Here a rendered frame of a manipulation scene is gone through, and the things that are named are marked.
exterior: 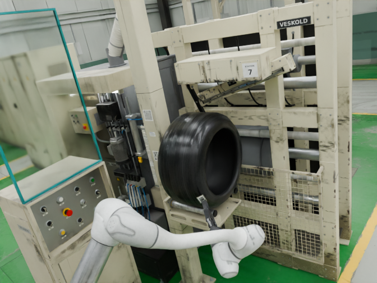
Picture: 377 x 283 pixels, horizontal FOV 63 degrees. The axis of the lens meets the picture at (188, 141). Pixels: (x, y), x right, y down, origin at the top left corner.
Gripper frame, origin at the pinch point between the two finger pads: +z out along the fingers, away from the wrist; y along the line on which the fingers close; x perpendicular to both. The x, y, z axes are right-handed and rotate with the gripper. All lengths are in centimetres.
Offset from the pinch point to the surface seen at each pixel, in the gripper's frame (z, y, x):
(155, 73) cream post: 70, -49, 9
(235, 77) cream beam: 47, -32, 51
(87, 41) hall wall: 1009, 214, -250
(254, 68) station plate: 40, -36, 61
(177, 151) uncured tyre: 21.5, -27.1, 1.4
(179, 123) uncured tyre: 40, -30, 9
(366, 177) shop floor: 84, 211, 144
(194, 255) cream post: 17, 74, -39
